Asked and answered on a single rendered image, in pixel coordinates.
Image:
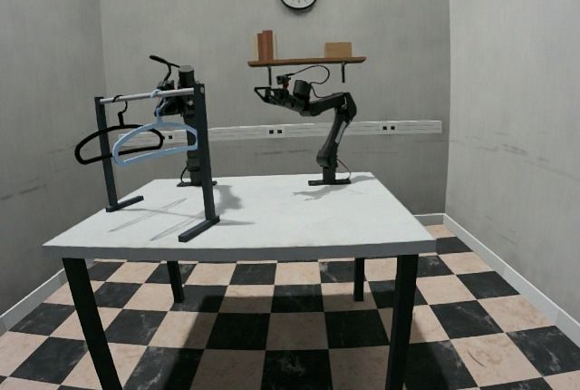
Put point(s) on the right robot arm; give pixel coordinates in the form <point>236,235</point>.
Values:
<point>187,79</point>

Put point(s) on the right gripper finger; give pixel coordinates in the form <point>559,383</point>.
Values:
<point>173,106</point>
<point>160,102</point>

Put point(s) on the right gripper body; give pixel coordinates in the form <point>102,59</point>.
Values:
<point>180,102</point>

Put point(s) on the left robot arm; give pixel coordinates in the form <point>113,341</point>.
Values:
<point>344,111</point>

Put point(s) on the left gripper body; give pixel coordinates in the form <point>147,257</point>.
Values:
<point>290,99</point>

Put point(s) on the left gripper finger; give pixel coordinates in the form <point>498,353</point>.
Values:
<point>280,97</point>
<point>264,99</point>

